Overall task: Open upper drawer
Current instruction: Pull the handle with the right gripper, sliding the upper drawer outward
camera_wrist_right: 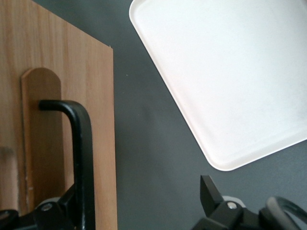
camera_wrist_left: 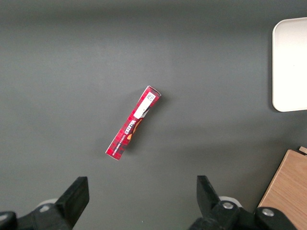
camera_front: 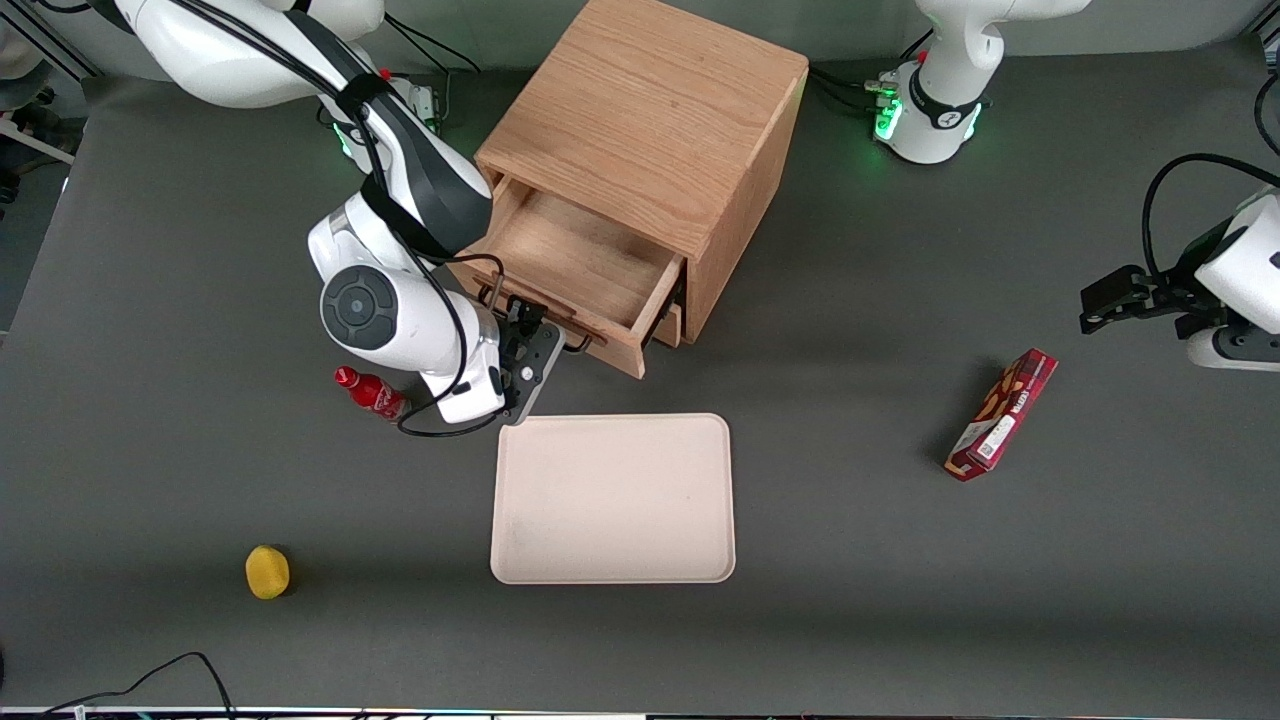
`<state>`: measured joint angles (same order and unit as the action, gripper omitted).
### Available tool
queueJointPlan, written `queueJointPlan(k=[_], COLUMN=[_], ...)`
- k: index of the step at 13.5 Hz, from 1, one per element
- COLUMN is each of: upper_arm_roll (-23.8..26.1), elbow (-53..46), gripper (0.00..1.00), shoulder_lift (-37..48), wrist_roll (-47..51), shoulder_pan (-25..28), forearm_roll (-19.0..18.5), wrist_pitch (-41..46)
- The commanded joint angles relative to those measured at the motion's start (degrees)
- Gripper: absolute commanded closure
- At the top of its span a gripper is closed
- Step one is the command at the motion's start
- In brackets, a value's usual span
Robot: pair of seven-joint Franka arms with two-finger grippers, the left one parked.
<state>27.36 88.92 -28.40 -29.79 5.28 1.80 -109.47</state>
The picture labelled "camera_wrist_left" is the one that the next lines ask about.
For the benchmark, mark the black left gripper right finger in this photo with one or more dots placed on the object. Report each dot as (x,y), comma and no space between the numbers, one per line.
(208,198)

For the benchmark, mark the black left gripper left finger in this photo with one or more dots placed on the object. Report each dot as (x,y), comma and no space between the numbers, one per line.
(74,198)

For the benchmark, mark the wooden drawer cabinet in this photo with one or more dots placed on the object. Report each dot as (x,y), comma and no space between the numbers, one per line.
(287,191)

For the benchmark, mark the red tartan cookie box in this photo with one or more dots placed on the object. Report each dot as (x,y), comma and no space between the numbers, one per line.
(134,122)

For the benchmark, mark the white rectangular tray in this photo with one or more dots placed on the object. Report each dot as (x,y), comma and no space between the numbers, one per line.
(291,64)

